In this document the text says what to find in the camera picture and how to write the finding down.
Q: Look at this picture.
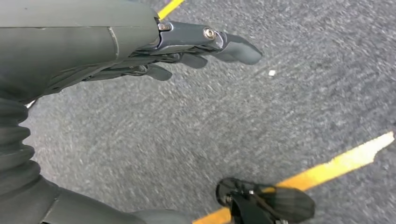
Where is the black robot foot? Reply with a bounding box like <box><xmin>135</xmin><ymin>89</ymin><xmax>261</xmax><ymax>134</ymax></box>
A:
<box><xmin>215</xmin><ymin>177</ymin><xmax>316</xmax><ymax>224</ymax></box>

